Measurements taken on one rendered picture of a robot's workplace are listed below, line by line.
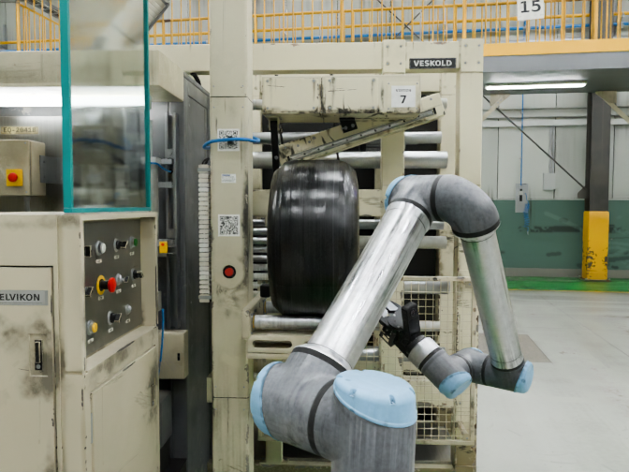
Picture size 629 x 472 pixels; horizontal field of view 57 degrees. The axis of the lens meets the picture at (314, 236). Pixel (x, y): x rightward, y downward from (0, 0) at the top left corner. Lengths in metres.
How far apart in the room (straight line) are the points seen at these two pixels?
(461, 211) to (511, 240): 9.87
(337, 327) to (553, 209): 10.27
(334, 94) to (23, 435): 1.51
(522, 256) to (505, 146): 2.04
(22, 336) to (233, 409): 0.86
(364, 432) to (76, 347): 0.73
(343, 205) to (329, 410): 0.86
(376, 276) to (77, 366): 0.72
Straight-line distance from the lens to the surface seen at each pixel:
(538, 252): 11.36
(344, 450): 1.07
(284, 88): 2.28
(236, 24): 2.08
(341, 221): 1.78
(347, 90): 2.26
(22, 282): 1.49
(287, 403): 1.14
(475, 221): 1.40
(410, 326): 1.70
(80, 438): 1.53
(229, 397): 2.11
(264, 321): 1.94
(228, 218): 2.00
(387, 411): 1.03
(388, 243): 1.34
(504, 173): 11.31
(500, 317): 1.58
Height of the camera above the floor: 1.29
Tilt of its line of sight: 3 degrees down
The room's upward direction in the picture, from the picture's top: straight up
